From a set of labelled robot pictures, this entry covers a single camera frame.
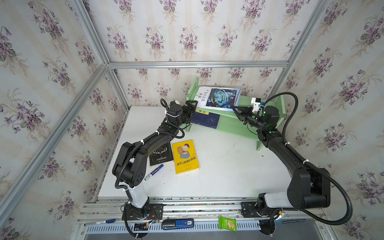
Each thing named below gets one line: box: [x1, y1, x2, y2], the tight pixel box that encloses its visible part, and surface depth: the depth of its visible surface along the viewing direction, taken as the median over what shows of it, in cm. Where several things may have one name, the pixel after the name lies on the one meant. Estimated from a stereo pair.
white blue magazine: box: [194, 86, 241, 112], surface depth 85 cm
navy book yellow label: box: [190, 109, 221, 129], surface depth 95 cm
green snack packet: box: [218, 216, 238, 233], surface depth 71 cm
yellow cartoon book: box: [171, 139, 200, 175], surface depth 93 cm
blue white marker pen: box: [144, 164, 164, 181], surface depth 86 cm
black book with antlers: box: [149, 142, 174, 166], surface depth 93 cm
